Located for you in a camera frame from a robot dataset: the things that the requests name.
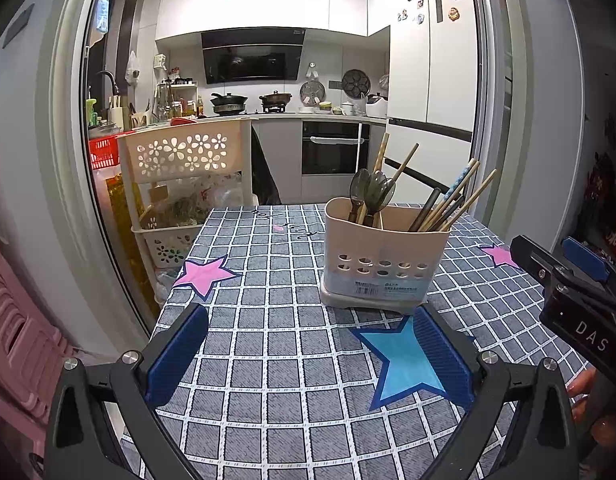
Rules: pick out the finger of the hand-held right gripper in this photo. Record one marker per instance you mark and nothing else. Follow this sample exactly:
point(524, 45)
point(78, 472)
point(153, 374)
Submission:
point(585, 260)
point(533, 257)

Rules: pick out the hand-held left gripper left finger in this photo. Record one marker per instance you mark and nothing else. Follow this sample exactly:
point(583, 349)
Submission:
point(178, 355)

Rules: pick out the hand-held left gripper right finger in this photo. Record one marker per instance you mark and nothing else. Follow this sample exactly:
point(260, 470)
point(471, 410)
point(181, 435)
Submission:
point(445, 355)

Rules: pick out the blue patterned chopstick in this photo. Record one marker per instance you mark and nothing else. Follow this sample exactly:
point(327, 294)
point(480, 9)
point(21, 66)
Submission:
point(464, 176)

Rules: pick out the beige plastic utensil holder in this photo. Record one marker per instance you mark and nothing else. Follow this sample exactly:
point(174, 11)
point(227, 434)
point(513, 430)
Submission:
point(383, 245)

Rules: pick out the person's right hand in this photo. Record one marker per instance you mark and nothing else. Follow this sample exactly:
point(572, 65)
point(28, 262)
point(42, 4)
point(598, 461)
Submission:
point(583, 392)

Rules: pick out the pink star sticker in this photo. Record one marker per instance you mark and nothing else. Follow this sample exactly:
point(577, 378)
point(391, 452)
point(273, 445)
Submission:
point(503, 256)
point(205, 275)

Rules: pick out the red festive decorations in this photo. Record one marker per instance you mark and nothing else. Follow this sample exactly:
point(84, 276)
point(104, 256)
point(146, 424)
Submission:
point(613, 230)

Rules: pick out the blue star sticker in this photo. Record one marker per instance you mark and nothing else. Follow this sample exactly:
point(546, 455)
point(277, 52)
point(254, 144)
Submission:
point(403, 365)

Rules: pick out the grey checked tablecloth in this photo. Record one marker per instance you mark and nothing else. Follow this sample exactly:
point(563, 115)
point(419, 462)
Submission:
point(278, 340)

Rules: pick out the yellow cooking oil bottle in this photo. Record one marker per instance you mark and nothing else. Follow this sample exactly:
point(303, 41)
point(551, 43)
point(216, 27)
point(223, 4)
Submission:
point(119, 210)

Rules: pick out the pink plastic stool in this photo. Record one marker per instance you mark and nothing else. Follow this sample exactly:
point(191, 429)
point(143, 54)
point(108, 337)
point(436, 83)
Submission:
point(18, 320)

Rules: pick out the clear plastic bag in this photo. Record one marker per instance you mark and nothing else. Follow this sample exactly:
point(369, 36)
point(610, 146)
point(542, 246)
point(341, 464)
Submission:
point(223, 192)

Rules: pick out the beige flower-cutout storage trolley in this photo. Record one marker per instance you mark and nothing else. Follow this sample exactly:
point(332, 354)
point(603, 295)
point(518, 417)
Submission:
point(243, 170)

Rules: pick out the red plastic basket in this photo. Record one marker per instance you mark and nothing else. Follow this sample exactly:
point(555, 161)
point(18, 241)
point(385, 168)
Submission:
point(103, 155)

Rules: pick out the white refrigerator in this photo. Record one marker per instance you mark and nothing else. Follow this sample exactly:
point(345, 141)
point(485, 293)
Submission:
point(448, 60)

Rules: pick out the white rice cooker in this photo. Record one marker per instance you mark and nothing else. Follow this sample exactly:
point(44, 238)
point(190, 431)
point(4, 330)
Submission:
point(377, 106)

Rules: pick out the black built-in oven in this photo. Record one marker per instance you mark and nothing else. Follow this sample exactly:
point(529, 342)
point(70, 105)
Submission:
point(333, 155)

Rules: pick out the round grey steamer rack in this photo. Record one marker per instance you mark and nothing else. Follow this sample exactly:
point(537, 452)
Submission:
point(356, 83)

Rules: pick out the black kitchen faucet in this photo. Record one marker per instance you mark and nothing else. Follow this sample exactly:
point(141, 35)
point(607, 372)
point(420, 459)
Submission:
point(115, 91)

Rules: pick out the round hanging plate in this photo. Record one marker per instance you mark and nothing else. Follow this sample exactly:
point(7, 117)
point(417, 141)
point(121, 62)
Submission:
point(311, 95)

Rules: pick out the dark cooking pot with lid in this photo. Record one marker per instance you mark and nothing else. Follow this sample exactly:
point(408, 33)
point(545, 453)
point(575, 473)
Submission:
point(275, 97)

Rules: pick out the white hanging plastic bag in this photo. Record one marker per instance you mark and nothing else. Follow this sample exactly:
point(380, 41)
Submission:
point(133, 67)

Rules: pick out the black range hood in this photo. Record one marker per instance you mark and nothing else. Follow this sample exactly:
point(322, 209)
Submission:
point(253, 62)

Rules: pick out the white upper kitchen cabinets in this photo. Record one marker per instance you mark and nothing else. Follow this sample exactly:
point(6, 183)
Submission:
point(268, 0)

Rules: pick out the grey wall switch plate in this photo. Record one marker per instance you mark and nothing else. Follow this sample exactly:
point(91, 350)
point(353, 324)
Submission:
point(18, 25)

